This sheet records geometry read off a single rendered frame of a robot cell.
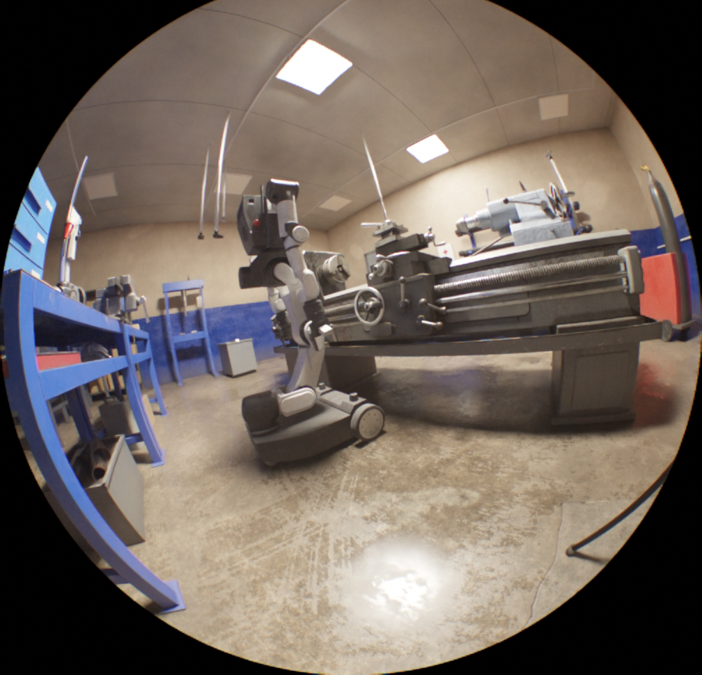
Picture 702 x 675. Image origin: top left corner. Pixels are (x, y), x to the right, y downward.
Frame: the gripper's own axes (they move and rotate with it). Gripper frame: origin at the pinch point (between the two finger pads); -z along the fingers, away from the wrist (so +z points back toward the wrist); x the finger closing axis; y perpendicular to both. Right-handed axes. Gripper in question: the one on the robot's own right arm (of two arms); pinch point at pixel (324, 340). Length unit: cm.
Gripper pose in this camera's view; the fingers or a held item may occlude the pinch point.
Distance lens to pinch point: 101.8
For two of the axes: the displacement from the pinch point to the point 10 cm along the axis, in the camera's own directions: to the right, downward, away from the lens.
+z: -3.2, -9.3, -1.6
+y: -5.9, 0.7, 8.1
